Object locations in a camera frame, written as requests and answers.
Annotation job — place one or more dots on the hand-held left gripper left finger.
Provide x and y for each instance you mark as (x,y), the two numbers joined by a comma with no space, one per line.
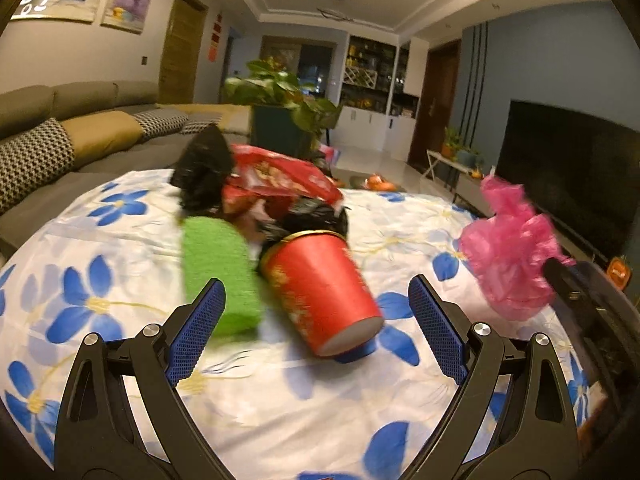
(197,335)

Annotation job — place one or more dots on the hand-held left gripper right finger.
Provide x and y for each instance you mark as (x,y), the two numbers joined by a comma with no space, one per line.
(440,330)

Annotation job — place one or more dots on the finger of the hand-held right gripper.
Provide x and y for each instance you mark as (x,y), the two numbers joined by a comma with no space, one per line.
(557,275)

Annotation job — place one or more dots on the pink plastic bag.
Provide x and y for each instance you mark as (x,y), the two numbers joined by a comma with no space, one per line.
(505,255)

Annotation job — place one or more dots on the red paper cup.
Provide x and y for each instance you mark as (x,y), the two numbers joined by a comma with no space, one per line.
(320,285)

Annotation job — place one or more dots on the black plastic bag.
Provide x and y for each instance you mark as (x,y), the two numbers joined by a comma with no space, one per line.
(205,170)
(310,217)

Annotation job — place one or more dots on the red snack wrapper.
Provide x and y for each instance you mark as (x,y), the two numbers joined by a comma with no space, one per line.
(285,175)

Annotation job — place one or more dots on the orange retro clock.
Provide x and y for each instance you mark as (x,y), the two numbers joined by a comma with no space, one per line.
(617,272)

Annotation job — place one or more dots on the blue floral blanket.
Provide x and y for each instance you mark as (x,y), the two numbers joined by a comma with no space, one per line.
(125,360)

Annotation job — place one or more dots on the black television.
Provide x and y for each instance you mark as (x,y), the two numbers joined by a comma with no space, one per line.
(570,170)

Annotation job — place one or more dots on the small orange ornament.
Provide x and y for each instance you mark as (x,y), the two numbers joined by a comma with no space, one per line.
(476,173)

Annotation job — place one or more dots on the plant in blue pot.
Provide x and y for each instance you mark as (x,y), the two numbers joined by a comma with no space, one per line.
(470,157)

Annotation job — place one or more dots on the orange figurine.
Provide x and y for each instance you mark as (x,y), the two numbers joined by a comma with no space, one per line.
(382,182)

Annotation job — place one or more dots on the white side table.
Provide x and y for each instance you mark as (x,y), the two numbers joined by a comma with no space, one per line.
(450,157)

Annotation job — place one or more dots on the plant in orange pot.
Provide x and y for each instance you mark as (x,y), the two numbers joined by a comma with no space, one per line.
(451,147)

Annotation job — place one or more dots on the dark coffee table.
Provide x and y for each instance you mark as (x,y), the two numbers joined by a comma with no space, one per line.
(357,182)

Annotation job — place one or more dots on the pink shopping bag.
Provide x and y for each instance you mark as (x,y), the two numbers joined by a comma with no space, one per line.
(332,155)

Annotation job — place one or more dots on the dark wooden door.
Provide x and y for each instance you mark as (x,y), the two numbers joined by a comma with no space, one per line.
(435,105)

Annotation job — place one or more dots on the diamond patterned cushion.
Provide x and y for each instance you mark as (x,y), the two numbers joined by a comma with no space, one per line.
(202,122)
(160,124)

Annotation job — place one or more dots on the mustard cushion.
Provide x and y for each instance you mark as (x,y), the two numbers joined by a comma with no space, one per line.
(100,135)

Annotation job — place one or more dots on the pothos in dark green planter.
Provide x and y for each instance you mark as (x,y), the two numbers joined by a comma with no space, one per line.
(275,120)

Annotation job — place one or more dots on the houndstooth cushion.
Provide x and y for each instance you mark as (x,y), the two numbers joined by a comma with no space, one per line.
(35,160)

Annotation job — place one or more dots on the white display cabinet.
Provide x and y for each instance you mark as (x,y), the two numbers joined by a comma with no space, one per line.
(375,85)

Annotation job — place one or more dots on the grey sofa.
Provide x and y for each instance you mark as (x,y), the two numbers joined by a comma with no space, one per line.
(85,95)

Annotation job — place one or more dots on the light wooden door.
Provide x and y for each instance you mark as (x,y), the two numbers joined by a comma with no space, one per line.
(182,50)

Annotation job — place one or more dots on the glass sliding door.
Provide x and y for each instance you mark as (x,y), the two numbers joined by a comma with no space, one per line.
(310,65)

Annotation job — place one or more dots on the red wall decoration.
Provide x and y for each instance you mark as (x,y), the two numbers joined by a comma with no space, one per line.
(215,35)

